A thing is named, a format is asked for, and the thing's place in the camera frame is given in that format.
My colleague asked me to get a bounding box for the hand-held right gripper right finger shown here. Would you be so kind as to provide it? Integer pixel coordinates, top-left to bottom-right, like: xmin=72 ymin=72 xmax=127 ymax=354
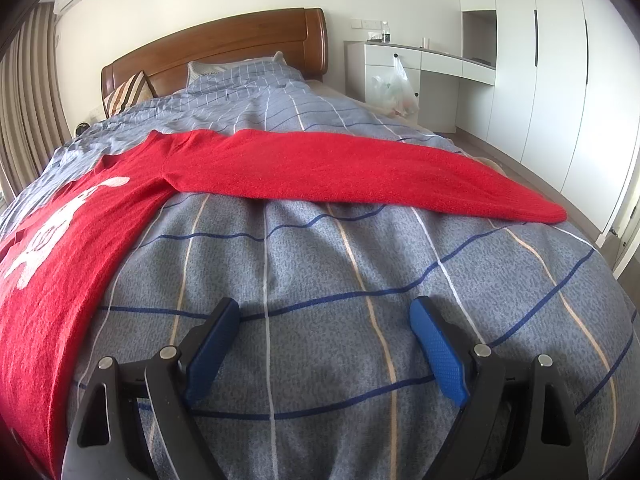
xmin=409 ymin=296 xmax=591 ymax=480

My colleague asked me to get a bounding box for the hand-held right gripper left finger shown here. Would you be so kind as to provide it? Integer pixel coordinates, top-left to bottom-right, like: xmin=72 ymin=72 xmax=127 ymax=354
xmin=60 ymin=297 xmax=242 ymax=480

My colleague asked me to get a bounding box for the red towel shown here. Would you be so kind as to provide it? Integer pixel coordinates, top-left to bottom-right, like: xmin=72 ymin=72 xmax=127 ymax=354
xmin=0 ymin=129 xmax=568 ymax=480

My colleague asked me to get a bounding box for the bed with blue plaid duvet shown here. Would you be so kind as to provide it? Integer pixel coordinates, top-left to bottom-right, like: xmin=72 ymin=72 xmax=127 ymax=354
xmin=0 ymin=57 xmax=640 ymax=480

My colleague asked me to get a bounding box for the white plastic bag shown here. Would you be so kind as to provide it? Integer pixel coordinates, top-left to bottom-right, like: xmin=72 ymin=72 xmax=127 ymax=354
xmin=371 ymin=55 xmax=418 ymax=117

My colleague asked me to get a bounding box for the striped brown pillow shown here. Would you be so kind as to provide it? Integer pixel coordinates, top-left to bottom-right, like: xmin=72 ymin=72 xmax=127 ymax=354
xmin=107 ymin=71 xmax=156 ymax=118

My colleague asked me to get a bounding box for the grey pillow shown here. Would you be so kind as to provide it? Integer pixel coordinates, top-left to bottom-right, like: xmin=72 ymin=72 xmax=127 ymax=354
xmin=187 ymin=51 xmax=291 ymax=88

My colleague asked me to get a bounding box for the white wardrobe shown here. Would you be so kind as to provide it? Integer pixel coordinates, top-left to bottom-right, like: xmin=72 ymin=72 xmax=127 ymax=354
xmin=456 ymin=0 xmax=640 ymax=241

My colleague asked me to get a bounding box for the white built-in desk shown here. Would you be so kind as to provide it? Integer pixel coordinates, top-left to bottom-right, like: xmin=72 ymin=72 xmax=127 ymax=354
xmin=346 ymin=41 xmax=498 ymax=133

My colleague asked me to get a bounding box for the beige curtain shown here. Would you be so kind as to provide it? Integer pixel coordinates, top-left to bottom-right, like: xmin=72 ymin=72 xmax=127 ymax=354
xmin=0 ymin=2 xmax=71 ymax=201

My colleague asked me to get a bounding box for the wooden bed headboard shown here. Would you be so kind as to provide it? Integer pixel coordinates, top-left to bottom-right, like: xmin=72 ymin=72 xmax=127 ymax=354
xmin=101 ymin=7 xmax=329 ymax=111

